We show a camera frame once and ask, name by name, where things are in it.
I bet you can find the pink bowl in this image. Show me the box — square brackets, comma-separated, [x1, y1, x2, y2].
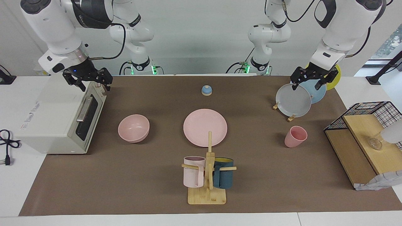
[118, 114, 150, 143]

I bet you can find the pink cup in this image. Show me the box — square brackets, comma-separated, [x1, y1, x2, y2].
[284, 126, 308, 148]

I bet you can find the light blue plate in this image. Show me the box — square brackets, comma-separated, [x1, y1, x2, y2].
[298, 79, 327, 104]

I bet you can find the yellow plate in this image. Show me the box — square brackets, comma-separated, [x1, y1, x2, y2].
[305, 64, 341, 91]

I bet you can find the grey plate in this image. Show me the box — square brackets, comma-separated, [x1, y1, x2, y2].
[276, 83, 312, 118]

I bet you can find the wooden plate rack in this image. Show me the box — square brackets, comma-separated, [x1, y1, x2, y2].
[272, 100, 297, 122]

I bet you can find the beige toaster oven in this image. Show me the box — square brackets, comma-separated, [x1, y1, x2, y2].
[14, 74, 107, 154]

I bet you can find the black clamp stand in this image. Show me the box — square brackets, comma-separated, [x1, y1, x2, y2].
[366, 50, 402, 85]

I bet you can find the wooden two-tier shelf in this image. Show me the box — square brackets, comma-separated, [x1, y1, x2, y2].
[325, 114, 402, 189]

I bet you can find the window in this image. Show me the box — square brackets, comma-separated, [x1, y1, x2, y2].
[371, 23, 402, 61]

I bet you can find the clear glass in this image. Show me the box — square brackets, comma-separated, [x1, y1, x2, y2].
[369, 133, 384, 151]

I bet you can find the frosted white cup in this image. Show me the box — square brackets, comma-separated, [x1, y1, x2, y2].
[380, 121, 402, 144]

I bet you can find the brown table mat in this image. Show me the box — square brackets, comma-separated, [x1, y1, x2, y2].
[18, 75, 402, 216]

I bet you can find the pink plate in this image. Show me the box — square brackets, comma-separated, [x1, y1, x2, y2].
[183, 109, 228, 147]

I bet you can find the patterned white cloth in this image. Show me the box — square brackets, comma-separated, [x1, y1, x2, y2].
[355, 170, 402, 191]

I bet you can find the dark blue mug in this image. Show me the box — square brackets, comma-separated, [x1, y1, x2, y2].
[213, 157, 234, 189]

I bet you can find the pale pink mug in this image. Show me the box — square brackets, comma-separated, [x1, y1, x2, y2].
[183, 156, 206, 188]

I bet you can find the wooden mug tree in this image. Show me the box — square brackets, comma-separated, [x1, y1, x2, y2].
[181, 131, 237, 205]

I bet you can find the black base cable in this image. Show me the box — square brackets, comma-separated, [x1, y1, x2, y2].
[225, 47, 255, 74]
[119, 61, 134, 76]

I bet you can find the black wire basket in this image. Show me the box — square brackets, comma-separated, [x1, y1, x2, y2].
[324, 101, 402, 150]

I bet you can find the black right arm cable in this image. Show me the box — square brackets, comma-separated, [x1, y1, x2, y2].
[89, 23, 127, 60]

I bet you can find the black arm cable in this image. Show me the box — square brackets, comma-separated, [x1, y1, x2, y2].
[283, 0, 372, 58]
[89, 23, 127, 60]

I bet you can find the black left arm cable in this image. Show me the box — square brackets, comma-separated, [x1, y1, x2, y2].
[283, 0, 372, 58]

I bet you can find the black bracket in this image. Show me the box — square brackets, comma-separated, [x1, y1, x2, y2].
[0, 65, 17, 85]

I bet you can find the black power cable with plug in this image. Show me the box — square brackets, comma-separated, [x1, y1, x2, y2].
[0, 129, 22, 166]

